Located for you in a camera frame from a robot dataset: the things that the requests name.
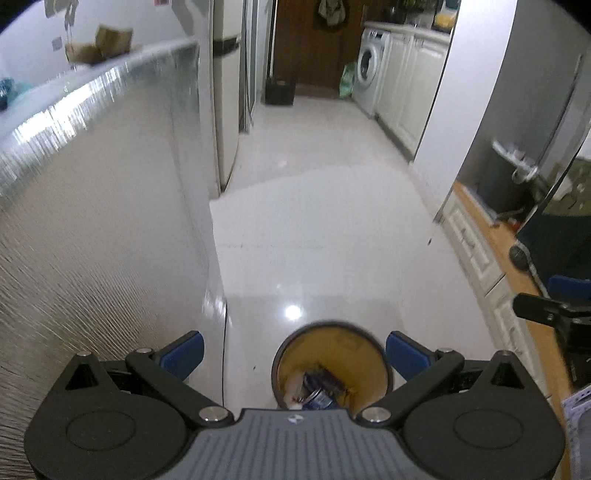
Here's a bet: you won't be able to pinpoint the blue foil packet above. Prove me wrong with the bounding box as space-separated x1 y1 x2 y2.
302 364 347 411

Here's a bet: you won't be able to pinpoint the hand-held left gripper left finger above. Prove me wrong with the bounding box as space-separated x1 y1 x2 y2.
59 330 232 425

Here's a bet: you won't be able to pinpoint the black bin with white liner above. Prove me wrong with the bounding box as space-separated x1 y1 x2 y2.
475 138 550 222

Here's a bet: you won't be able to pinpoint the blue plastic bag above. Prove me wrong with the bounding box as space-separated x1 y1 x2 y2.
0 78 21 110

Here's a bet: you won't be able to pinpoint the black crate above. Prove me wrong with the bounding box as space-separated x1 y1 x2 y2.
265 78 296 107

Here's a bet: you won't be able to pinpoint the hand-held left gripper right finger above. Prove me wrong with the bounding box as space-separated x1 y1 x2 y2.
358 330 532 428

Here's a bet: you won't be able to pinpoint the hanging olive bag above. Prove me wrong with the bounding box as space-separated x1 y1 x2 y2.
314 0 348 31

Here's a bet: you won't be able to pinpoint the green bag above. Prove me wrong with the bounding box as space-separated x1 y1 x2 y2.
339 62 357 100

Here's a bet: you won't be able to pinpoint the yellow round trash bin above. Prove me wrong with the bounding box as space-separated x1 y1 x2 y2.
271 319 392 411

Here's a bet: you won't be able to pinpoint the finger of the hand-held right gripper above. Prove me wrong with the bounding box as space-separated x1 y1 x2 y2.
549 275 591 303
514 293 591 326

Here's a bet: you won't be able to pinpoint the silver glitter table cover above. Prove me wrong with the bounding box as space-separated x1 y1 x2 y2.
0 37 229 411

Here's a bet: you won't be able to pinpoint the white refrigerator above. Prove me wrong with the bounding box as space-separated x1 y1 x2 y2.
210 0 243 192

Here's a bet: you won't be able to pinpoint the brown wooden door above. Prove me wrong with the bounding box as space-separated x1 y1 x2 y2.
274 0 370 95

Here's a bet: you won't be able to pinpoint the white washing machine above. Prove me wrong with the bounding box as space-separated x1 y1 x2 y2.
353 27 393 116

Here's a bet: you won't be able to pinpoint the black round object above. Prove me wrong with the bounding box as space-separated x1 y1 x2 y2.
509 244 532 271

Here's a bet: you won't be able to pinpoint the wooden topped low cabinet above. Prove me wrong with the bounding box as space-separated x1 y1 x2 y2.
436 182 573 416

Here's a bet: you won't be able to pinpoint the white kitchen cabinets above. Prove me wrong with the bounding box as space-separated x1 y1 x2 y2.
376 21 451 160

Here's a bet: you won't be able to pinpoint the brown cardboard box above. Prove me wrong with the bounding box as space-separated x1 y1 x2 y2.
65 24 134 65

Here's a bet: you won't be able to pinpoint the person's grey clothing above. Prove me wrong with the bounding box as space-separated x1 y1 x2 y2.
561 390 591 480

